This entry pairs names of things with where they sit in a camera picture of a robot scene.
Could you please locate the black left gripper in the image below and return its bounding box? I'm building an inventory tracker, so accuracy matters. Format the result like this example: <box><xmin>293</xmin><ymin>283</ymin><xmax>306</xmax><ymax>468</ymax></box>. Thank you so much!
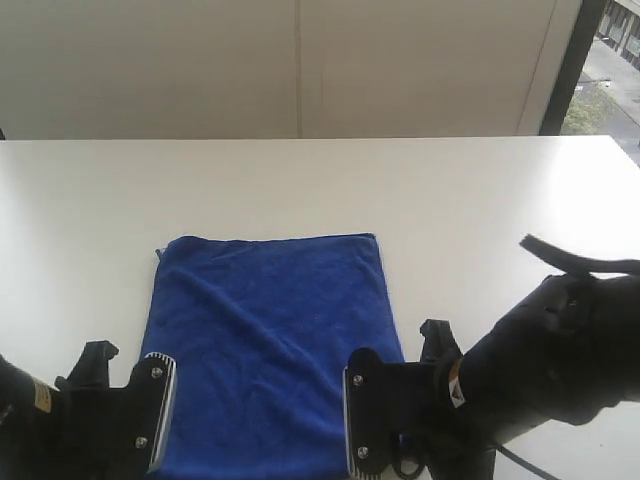
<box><xmin>29</xmin><ymin>340</ymin><xmax>150</xmax><ymax>479</ymax></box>

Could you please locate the dark window frame post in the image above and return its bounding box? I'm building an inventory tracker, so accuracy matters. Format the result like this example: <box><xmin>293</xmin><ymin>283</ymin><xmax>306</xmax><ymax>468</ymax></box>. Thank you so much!
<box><xmin>538</xmin><ymin>0</ymin><xmax>606</xmax><ymax>136</ymax></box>

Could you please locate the blue microfiber towel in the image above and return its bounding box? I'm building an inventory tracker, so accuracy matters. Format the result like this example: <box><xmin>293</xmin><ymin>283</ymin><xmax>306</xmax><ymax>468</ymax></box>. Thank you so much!
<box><xmin>141</xmin><ymin>233</ymin><xmax>403</xmax><ymax>479</ymax></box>

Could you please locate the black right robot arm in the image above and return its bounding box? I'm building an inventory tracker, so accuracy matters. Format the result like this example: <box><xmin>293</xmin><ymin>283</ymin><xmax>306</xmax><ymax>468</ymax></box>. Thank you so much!
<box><xmin>389</xmin><ymin>275</ymin><xmax>639</xmax><ymax>479</ymax></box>

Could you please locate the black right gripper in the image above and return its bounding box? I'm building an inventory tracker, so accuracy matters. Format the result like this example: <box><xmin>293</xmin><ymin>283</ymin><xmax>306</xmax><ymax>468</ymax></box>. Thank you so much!
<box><xmin>391</xmin><ymin>319</ymin><xmax>496</xmax><ymax>479</ymax></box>

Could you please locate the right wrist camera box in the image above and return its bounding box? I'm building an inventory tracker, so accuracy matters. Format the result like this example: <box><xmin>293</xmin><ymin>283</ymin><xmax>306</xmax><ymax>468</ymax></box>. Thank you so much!
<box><xmin>343</xmin><ymin>348</ymin><xmax>391</xmax><ymax>479</ymax></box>

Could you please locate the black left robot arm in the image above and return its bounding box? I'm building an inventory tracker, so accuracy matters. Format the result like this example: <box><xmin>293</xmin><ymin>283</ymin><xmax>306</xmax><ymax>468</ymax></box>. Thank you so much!
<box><xmin>1</xmin><ymin>341</ymin><xmax>150</xmax><ymax>479</ymax></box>

